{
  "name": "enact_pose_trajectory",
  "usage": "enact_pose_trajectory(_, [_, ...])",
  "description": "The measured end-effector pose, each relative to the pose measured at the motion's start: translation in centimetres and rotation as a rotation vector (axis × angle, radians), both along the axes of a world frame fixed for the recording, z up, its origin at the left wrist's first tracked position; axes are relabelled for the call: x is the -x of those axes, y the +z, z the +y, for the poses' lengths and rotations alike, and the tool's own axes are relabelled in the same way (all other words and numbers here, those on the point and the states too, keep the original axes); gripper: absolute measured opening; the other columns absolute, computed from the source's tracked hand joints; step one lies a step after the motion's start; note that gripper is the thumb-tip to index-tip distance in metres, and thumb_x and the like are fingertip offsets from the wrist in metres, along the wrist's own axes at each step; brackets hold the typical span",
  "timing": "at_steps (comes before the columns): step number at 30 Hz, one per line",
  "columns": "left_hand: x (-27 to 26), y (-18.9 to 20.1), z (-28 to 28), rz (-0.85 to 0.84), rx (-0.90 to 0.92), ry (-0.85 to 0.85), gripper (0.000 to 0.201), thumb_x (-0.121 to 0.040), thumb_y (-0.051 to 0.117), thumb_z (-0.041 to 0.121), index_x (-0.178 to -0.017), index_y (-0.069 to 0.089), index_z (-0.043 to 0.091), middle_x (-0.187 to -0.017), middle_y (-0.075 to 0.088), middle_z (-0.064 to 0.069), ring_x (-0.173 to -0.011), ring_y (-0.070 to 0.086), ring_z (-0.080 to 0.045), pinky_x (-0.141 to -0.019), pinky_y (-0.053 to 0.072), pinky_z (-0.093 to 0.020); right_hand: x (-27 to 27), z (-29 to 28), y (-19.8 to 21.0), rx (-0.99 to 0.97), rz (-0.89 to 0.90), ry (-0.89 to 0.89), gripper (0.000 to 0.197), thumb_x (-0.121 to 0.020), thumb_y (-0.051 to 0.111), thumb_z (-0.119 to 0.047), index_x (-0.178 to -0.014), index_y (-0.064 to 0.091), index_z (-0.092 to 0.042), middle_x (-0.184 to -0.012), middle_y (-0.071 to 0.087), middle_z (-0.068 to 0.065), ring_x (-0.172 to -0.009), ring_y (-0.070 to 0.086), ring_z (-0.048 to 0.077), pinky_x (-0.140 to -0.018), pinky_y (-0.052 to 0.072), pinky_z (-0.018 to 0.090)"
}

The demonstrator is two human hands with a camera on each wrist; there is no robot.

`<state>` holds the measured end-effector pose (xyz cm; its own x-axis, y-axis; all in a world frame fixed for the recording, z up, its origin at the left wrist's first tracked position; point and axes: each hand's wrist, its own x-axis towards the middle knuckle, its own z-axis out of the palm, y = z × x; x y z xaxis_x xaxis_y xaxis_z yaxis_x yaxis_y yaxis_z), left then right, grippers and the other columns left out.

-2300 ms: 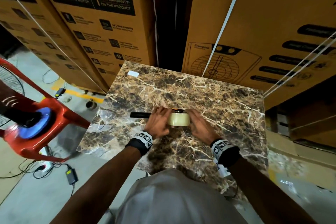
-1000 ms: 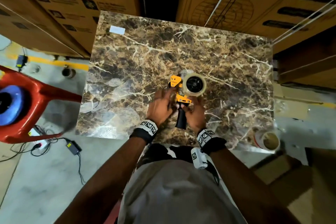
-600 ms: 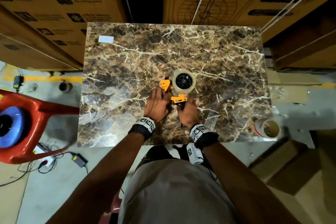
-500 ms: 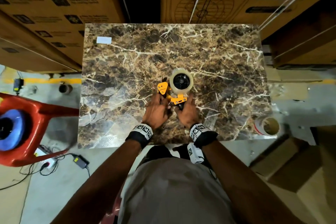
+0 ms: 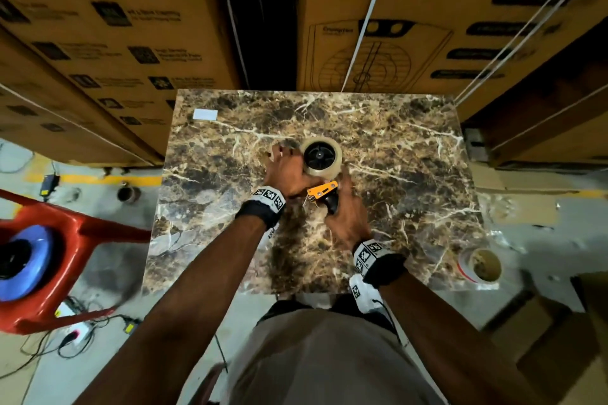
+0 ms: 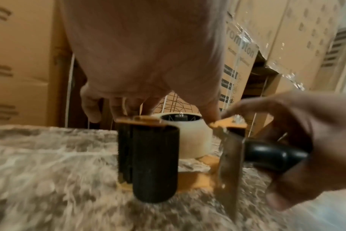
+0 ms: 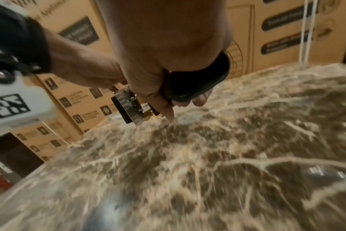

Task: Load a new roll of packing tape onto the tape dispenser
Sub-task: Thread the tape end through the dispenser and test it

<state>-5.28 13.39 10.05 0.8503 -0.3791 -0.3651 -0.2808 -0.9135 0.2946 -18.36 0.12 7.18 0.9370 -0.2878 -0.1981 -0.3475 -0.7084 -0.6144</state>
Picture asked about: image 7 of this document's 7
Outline person's right hand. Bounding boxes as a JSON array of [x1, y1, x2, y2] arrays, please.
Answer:
[[94, 0, 234, 124]]

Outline person's left hand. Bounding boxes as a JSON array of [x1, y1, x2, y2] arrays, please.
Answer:
[[44, 29, 129, 91]]

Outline yellow black tape dispenser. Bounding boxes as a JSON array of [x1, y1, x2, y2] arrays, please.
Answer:
[[110, 51, 230, 125]]

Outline black label appliance carton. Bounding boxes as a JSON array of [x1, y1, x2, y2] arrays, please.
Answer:
[[17, 0, 129, 136]]

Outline black left wristband with markers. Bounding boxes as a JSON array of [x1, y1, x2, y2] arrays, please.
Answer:
[[0, 0, 52, 75]]

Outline printed appliance carton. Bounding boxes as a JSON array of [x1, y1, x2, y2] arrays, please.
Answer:
[[11, 121, 83, 162]]

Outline fan print appliance carton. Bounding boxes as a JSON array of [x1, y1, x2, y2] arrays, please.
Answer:
[[224, 0, 346, 78]]

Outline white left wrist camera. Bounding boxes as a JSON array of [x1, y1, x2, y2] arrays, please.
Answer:
[[0, 70, 58, 139]]

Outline white packing strap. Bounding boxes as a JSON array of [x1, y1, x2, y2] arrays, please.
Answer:
[[298, 0, 312, 65], [303, 0, 320, 67]]

